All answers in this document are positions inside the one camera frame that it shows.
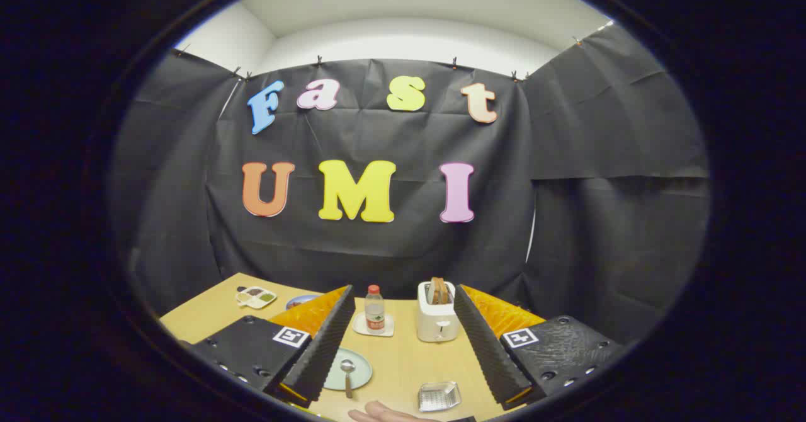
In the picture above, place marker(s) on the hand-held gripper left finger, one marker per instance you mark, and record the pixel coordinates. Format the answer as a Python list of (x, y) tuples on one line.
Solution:
[(327, 346)]

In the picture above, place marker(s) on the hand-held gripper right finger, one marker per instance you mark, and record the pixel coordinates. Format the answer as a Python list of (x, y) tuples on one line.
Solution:
[(482, 346)]

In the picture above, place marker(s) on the metal spoon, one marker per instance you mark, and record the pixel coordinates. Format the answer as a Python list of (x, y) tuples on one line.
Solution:
[(347, 365)]

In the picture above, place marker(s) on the light green plate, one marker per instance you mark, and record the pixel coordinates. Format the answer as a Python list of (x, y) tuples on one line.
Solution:
[(360, 362)]

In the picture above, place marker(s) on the white toaster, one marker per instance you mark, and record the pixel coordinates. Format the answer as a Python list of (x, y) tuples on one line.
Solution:
[(434, 324)]

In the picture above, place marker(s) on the blue and pink plate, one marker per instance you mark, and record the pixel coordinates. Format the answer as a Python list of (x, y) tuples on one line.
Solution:
[(299, 300)]

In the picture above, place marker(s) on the clear water bottle red cap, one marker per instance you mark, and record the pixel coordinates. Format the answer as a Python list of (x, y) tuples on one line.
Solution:
[(374, 312)]

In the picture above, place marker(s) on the small white square tray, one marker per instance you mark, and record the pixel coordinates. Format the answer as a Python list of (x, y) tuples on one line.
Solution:
[(388, 330)]

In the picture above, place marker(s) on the metal mesh basket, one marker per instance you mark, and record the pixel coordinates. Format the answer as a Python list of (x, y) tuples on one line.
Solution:
[(439, 397)]

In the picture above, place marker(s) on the brown toast slice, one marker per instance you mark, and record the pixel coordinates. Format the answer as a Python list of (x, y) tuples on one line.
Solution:
[(444, 291), (434, 291)]

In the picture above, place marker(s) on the white divided sauce dish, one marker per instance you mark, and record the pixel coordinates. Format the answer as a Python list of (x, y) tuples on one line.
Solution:
[(255, 297)]

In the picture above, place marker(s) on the black backdrop cloth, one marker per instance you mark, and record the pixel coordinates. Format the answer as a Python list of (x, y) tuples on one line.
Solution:
[(390, 138)]

